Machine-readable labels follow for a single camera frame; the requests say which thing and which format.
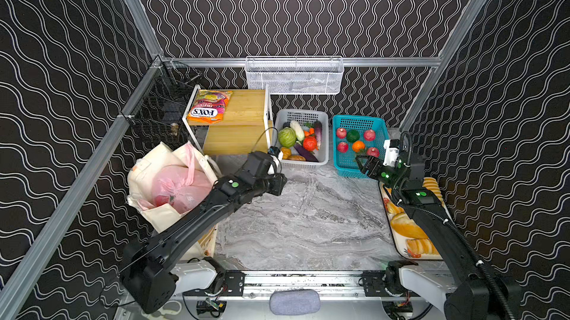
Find white handled scissors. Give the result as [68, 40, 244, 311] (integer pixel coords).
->
[151, 301, 183, 320]

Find red tomato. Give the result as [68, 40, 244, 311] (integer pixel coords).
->
[303, 136, 319, 152]

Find orange Fox's candy bag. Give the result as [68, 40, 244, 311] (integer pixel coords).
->
[186, 89, 233, 125]

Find pink plastic bag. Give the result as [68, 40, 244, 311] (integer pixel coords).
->
[137, 142, 214, 215]

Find grey foam pad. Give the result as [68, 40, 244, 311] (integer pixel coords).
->
[270, 290, 321, 316]

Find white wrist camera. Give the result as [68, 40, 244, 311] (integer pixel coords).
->
[383, 139, 400, 167]
[267, 146, 284, 175]

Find green cabbage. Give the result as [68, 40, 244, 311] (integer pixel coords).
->
[278, 127, 297, 148]

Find cream canvas tote bag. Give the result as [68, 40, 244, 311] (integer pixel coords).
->
[126, 140, 223, 261]

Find brown potato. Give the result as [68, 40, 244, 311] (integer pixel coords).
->
[288, 155, 306, 161]

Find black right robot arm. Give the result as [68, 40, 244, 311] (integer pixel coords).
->
[356, 132, 522, 319]

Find tray of breads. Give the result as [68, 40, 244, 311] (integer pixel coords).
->
[379, 182, 442, 261]

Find aluminium linear rail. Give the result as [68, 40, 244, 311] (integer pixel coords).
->
[182, 268, 428, 301]

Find red apple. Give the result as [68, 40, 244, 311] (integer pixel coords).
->
[335, 127, 347, 139]
[367, 147, 380, 158]
[362, 129, 377, 142]
[336, 141, 349, 153]

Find white wire mesh wall basket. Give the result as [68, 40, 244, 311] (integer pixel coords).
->
[245, 56, 344, 95]

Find orange with green leaves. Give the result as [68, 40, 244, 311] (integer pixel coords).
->
[352, 140, 367, 156]

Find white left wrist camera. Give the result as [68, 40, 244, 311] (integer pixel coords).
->
[267, 146, 284, 175]

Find teal plastic basket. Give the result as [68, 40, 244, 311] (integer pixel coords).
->
[332, 115, 389, 178]

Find yellow pumpkin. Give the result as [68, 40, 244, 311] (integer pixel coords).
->
[281, 147, 292, 160]

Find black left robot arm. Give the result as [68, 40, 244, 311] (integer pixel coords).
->
[118, 152, 287, 313]

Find dark green avocado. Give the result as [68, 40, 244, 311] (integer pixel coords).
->
[346, 129, 361, 143]

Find purple eggplant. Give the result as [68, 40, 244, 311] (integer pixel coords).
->
[294, 143, 319, 163]

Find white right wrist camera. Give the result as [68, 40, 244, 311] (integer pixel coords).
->
[383, 139, 400, 167]

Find white radish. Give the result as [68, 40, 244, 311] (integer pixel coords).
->
[289, 121, 305, 142]

